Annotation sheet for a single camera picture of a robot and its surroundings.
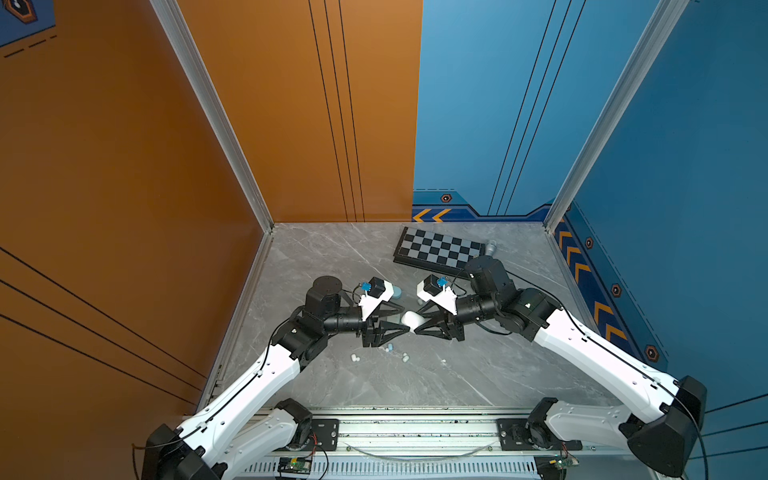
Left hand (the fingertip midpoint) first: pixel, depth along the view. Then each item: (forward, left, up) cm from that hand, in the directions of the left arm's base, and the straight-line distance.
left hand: (404, 317), depth 67 cm
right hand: (-1, -3, 0) cm, 3 cm away
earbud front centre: (-1, -12, -25) cm, 28 cm away
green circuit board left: (-25, +25, -28) cm, 46 cm away
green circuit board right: (-24, -38, -25) cm, 52 cm away
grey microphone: (+40, -33, -21) cm, 56 cm away
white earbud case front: (-1, -2, +1) cm, 2 cm away
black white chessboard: (+38, -13, -22) cm, 45 cm away
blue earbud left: (+3, +3, -24) cm, 24 cm away
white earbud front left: (-1, +14, -24) cm, 28 cm away
